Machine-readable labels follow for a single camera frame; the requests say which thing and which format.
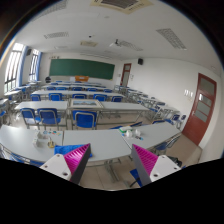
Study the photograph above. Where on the left window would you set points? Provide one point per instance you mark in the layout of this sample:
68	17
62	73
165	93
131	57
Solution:
12	67

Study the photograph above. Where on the blue chair front left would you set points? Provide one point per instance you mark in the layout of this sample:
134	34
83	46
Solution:
49	116

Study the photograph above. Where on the green chalkboard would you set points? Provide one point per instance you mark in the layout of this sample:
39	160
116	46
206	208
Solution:
74	67

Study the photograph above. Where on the blue towel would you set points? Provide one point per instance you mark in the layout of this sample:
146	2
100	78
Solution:
66	149

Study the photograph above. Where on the red wooden door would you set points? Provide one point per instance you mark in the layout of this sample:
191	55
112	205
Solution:
202	109
125	74

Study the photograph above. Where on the wall speaker black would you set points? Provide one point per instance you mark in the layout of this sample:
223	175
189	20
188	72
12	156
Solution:
140	61

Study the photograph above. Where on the far red wooden door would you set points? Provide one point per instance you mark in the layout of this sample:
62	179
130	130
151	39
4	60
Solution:
125	74

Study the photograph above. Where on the small items on left desk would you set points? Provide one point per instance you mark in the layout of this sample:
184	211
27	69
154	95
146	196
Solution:
48	139

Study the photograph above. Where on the ceiling air conditioner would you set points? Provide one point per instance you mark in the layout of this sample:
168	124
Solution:
124	6

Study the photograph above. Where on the blue chair far left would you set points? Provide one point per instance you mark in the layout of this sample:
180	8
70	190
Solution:
29	116

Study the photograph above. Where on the ceiling projector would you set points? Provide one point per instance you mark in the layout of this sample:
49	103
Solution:
116	43

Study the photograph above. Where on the white desk second row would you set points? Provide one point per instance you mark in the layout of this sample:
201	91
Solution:
59	105

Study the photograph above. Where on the framed board on desk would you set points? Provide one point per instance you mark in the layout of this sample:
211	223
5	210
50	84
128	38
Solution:
85	103

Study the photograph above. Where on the window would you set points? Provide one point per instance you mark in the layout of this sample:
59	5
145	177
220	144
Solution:
12	67
33	66

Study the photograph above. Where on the white bottles on desk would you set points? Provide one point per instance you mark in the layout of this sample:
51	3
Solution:
129	132

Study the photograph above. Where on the near red wooden door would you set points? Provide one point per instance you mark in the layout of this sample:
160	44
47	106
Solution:
202	109

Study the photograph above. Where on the blue chair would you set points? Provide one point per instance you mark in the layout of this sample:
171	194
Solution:
49	116
84	119
29	116

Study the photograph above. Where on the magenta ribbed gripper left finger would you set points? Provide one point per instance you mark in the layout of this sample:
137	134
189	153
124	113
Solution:
69	164

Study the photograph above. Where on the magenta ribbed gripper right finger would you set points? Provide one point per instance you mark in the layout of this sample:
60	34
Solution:
151	167

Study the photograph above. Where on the blue chair front centre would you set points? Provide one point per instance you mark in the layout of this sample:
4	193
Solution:
84	119

